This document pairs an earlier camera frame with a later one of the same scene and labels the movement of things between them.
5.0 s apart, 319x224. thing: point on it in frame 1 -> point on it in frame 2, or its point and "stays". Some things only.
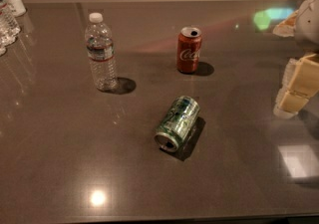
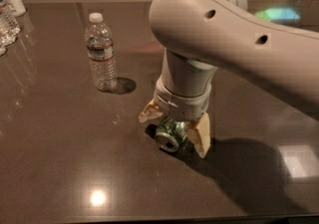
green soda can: x=176 y=120 stays
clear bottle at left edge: x=9 y=29 stays
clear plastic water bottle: x=101 y=49 stays
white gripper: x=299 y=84 -> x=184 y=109
